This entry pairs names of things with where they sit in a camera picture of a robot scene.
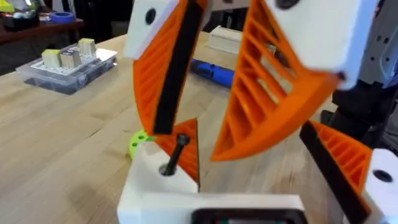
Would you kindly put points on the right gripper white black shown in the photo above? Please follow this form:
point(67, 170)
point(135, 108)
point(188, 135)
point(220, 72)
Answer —
point(230, 4)

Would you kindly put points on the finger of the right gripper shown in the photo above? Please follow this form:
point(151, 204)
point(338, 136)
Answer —
point(264, 124)
point(149, 71)

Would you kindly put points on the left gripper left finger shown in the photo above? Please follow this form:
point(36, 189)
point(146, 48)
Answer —
point(149, 183)

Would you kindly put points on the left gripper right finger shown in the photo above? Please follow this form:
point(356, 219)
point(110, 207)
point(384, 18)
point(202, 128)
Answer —
point(342, 161)

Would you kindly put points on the black screw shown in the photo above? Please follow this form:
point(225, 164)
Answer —
point(175, 154)

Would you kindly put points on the blue electric screwdriver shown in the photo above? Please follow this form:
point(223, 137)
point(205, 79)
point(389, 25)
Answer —
point(214, 73)

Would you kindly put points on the pale box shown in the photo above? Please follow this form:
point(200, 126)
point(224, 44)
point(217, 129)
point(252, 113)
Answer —
point(224, 39)

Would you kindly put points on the green disc with holes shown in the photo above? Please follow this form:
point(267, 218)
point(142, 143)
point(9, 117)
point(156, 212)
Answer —
point(136, 143)

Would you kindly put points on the clear box with blocks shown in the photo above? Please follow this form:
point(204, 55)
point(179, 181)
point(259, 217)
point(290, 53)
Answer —
point(68, 71)

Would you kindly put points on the blue tape roll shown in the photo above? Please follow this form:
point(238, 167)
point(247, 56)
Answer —
point(62, 17)

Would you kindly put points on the brown side table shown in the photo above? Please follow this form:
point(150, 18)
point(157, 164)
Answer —
point(31, 32)

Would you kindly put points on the dark bin with clutter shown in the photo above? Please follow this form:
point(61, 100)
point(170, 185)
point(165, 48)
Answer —
point(18, 15)

